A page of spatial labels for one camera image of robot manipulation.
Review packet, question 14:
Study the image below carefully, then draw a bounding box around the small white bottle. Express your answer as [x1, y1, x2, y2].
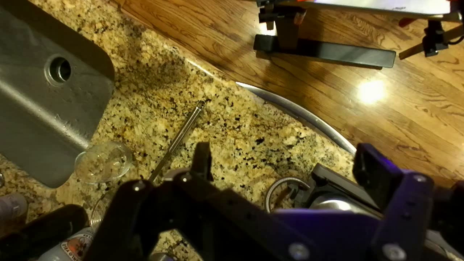
[0, 193, 29, 229]

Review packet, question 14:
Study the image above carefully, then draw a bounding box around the stainless steel sink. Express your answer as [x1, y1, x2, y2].
[0, 0, 116, 190]

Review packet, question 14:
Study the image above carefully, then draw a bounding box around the black clamp on wooden stick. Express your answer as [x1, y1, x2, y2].
[398, 16, 464, 61]

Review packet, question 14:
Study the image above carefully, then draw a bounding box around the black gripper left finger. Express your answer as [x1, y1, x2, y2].
[82, 141, 292, 261]

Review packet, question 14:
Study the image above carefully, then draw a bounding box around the dark black bottle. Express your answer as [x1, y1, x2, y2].
[0, 205, 92, 261]

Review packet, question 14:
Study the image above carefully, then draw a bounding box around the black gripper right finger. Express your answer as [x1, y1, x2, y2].
[351, 142, 435, 261]

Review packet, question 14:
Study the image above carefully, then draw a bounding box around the black floor stand base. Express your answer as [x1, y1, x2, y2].
[253, 7, 398, 70]

